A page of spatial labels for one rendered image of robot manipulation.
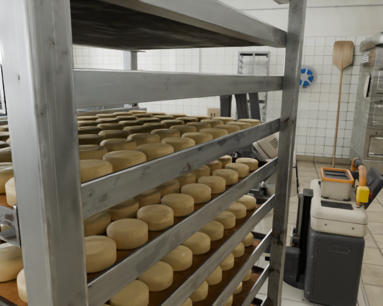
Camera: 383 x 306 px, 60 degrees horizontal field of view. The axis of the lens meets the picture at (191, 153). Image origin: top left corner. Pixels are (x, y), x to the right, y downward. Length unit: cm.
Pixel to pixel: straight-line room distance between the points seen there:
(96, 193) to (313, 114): 589
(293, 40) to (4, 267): 64
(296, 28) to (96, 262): 59
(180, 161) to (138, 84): 12
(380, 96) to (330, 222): 365
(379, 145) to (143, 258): 500
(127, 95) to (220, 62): 588
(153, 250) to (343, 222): 145
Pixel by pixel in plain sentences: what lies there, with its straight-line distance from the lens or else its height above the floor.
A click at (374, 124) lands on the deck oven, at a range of 516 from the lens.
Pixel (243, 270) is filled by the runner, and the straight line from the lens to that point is 69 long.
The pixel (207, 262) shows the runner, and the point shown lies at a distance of 52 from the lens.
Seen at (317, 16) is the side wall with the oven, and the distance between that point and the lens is 616.
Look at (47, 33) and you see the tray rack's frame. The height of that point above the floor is 144.
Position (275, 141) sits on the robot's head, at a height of 110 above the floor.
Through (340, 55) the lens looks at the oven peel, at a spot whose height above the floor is 180.
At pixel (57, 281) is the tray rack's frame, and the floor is 129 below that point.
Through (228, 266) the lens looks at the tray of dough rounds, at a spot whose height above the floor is 105.
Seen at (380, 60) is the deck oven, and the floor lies 168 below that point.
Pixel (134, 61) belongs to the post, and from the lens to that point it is 97.
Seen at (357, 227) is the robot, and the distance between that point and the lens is 178.
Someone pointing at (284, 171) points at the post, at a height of 122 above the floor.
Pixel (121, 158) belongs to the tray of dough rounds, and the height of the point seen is 133.
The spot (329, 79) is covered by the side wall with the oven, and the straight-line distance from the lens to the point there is 611.
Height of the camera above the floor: 142
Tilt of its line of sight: 13 degrees down
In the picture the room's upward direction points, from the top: 1 degrees clockwise
